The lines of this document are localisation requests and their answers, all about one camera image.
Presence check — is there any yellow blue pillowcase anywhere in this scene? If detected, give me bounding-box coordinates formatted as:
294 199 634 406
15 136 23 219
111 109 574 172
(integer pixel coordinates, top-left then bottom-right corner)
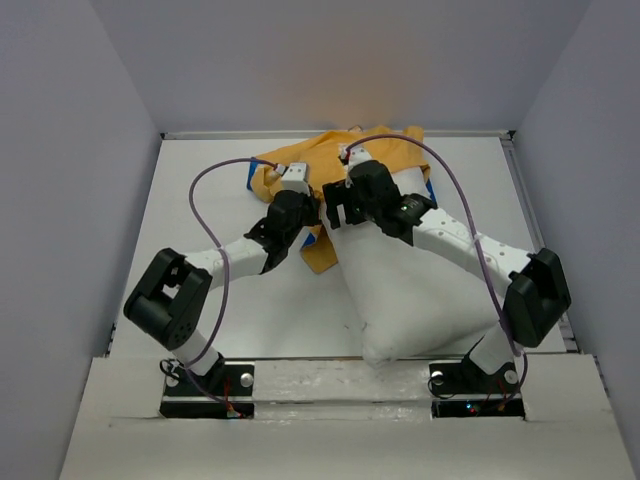
245 124 436 276

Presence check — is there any white pillow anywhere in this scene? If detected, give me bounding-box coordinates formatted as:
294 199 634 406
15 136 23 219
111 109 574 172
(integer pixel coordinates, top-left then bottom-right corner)
319 164 501 370

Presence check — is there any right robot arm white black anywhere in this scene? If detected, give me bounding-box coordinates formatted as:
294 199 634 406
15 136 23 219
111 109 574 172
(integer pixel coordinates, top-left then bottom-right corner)
323 160 571 392

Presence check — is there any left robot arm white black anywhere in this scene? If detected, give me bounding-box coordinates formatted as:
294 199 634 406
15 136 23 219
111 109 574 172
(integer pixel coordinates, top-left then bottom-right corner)
123 190 320 395

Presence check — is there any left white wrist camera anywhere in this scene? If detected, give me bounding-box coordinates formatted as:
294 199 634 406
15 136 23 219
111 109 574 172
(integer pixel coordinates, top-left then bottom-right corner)
275 163 311 195

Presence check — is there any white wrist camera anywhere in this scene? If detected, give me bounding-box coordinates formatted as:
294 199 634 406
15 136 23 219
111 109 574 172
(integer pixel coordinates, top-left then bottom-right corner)
275 163 311 195
338 145 372 176

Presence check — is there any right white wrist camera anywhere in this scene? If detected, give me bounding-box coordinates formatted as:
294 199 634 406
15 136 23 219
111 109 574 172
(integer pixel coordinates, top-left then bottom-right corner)
338 145 372 176

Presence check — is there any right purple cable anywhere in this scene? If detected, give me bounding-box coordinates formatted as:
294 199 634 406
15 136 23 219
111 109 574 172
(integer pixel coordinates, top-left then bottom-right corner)
347 133 529 401

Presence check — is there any aluminium frame rail back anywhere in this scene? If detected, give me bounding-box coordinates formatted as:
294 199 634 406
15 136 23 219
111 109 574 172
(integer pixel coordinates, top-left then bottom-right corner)
161 130 516 141

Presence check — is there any aluminium frame rail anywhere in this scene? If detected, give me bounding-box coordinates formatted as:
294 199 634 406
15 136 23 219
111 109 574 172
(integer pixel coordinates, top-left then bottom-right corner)
501 139 581 354
161 130 516 141

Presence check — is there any aluminium frame rail right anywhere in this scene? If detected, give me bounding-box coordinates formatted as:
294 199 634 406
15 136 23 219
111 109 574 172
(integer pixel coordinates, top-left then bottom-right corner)
501 139 581 354

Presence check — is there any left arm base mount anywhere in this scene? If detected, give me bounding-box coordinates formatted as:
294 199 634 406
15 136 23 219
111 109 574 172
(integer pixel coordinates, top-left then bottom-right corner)
159 359 255 420

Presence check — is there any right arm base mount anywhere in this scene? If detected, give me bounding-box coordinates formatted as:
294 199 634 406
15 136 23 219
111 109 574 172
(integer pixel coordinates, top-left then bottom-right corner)
427 356 529 419

